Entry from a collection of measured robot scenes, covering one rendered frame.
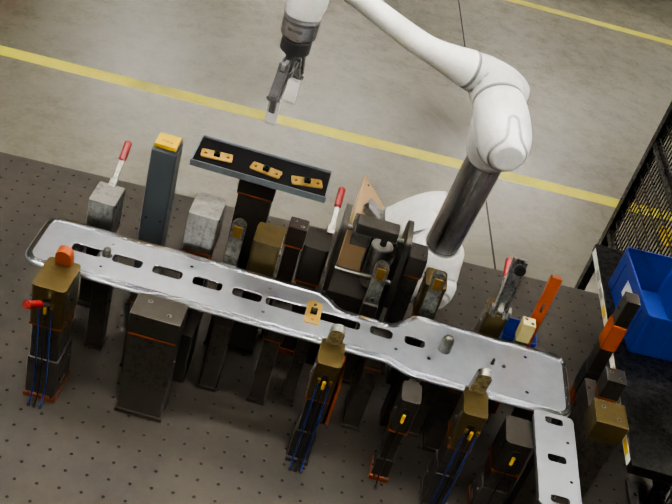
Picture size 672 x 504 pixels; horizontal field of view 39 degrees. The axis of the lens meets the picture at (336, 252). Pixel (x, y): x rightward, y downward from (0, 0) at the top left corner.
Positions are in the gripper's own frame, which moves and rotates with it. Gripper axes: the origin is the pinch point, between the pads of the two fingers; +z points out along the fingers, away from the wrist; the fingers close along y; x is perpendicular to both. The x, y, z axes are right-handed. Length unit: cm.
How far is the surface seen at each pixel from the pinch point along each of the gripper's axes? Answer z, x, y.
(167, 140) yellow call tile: 18.8, -26.7, 4.4
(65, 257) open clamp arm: 26, -27, 54
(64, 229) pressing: 35, -38, 35
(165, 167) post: 25.2, -24.9, 7.3
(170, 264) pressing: 34.8, -9.8, 31.8
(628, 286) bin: 23, 102, -20
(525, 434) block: 37, 86, 36
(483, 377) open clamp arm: 24, 71, 38
